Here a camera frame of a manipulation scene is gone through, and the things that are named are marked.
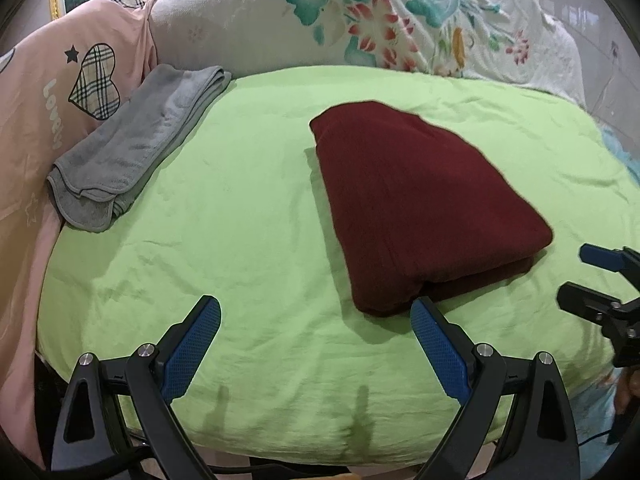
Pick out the person's right hand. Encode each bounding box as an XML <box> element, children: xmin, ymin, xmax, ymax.
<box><xmin>614</xmin><ymin>368</ymin><xmax>639</xmax><ymax>415</ymax></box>

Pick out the dark red knit sweater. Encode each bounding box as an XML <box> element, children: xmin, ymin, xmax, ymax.
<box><xmin>309</xmin><ymin>101</ymin><xmax>553</xmax><ymax>318</ymax></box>

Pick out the folded grey towel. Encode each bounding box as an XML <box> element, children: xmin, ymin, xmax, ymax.
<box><xmin>47</xmin><ymin>64</ymin><xmax>231</xmax><ymax>233</ymax></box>

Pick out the white floral quilt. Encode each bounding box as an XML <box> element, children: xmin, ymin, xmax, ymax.
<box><xmin>150</xmin><ymin>0</ymin><xmax>585</xmax><ymax>104</ymax></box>

